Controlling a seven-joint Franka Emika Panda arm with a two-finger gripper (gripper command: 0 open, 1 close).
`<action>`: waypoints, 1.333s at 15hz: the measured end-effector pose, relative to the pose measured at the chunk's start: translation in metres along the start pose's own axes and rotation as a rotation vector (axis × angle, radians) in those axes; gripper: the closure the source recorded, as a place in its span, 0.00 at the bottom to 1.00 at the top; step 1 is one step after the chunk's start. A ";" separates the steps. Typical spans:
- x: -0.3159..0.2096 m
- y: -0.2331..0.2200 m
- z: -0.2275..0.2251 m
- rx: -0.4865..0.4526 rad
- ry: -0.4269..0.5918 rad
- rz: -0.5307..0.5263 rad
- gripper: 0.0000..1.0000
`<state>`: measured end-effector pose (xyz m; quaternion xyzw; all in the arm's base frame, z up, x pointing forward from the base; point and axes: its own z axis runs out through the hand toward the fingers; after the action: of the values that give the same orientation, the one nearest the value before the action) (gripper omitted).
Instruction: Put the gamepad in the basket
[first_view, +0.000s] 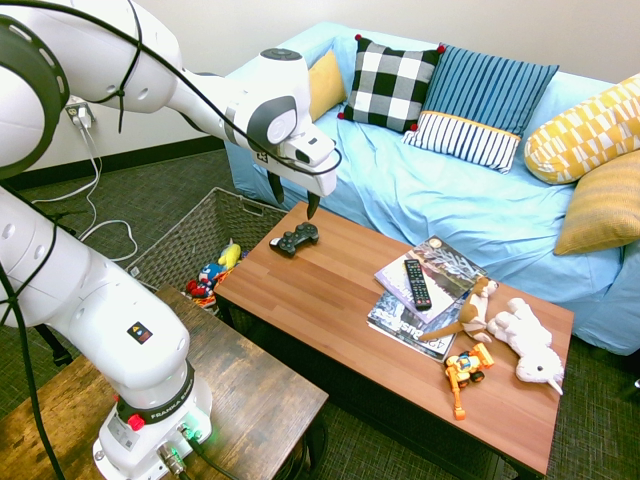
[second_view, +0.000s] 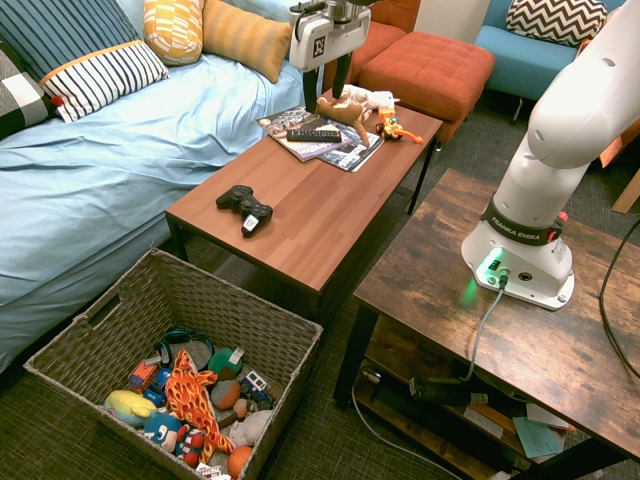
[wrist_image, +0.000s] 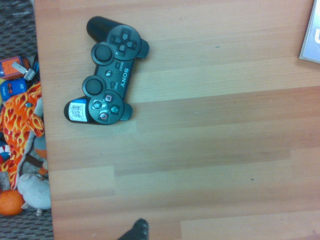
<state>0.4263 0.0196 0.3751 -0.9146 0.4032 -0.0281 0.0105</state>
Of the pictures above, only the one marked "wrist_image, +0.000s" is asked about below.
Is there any white grey plush animal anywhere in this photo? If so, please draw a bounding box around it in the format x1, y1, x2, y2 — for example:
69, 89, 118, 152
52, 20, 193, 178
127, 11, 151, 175
16, 172, 52, 217

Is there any Captain America plush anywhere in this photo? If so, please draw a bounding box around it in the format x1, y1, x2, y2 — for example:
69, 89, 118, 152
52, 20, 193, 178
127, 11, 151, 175
0, 139, 12, 163

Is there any orange flame pattern plush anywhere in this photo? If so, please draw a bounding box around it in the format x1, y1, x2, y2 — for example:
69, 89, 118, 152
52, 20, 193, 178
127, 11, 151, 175
0, 81, 46, 191

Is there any blue police toy car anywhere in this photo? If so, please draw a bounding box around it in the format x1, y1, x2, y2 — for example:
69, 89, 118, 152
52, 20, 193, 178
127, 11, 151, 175
0, 77, 28, 102

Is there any magazine with white border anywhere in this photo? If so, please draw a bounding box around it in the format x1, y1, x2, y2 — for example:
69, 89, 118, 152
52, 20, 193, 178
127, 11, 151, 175
298, 0, 320, 64

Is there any black Sony gamepad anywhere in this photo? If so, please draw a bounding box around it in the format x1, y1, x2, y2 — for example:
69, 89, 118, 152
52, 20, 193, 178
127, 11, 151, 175
63, 16, 150, 126

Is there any orange toy car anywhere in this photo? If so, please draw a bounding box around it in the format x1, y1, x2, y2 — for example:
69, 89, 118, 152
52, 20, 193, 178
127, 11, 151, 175
0, 56, 31, 81

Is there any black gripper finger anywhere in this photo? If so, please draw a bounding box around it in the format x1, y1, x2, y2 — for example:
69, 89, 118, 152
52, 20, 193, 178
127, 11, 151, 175
117, 218, 150, 240

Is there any grey wicker basket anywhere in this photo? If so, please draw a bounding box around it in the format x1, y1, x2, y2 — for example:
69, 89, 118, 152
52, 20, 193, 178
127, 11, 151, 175
0, 0, 55, 240

